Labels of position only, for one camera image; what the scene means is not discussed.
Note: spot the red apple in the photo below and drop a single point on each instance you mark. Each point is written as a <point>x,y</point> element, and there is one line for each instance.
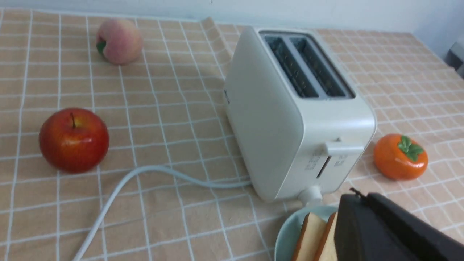
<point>74,140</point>

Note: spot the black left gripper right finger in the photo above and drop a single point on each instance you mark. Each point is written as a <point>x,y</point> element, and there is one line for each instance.
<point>422,240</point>

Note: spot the white two-slot toaster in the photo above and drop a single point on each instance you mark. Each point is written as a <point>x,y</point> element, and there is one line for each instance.
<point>299,120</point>

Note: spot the toast slice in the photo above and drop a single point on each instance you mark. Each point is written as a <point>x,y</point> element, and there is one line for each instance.
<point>326,250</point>
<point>308,242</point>

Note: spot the pink peach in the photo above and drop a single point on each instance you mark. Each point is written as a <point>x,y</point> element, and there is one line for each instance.
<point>119,41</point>

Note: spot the orange persimmon with green leaf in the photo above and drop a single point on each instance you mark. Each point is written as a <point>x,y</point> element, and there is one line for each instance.
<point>399,157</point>

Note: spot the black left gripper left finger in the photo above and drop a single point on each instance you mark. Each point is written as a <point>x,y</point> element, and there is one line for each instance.
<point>360,235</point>

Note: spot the light blue plate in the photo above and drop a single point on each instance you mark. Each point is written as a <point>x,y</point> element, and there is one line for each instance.
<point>289,233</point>

